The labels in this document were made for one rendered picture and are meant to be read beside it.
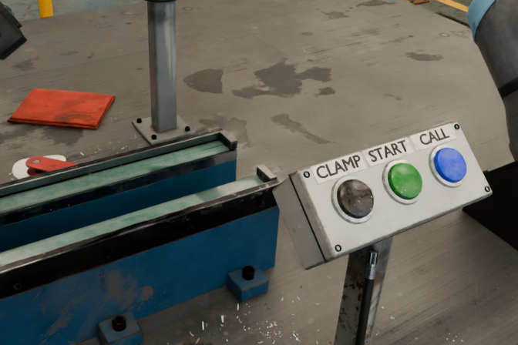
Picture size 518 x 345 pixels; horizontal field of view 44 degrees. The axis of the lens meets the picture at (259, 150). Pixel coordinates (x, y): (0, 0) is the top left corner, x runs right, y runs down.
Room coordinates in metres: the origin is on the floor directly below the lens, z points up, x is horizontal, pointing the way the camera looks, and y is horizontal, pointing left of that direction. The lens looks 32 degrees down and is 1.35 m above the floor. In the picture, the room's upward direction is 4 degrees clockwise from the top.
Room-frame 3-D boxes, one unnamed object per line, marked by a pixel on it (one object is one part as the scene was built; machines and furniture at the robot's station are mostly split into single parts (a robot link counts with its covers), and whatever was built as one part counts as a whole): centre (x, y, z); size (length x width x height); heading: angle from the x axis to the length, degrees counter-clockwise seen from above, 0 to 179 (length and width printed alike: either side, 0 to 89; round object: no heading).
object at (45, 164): (0.77, 0.30, 0.81); 0.09 x 0.03 x 0.02; 77
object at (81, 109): (0.97, 0.34, 0.80); 0.15 x 0.12 x 0.01; 88
